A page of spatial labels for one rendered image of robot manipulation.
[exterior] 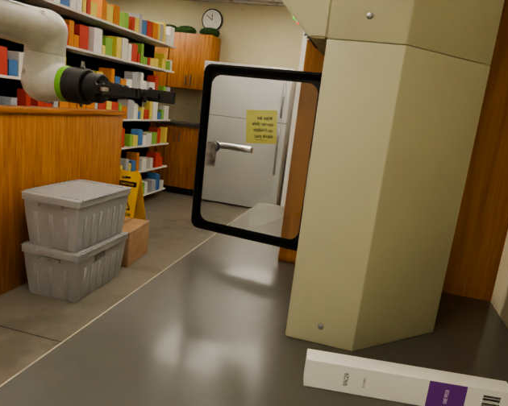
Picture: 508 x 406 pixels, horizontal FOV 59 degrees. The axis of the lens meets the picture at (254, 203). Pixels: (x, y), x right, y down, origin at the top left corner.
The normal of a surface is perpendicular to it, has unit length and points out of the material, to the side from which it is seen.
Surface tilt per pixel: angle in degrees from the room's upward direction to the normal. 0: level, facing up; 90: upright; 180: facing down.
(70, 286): 96
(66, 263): 96
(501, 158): 90
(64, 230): 95
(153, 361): 0
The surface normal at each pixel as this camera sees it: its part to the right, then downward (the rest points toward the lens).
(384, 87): -0.25, 0.18
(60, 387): 0.11, -0.97
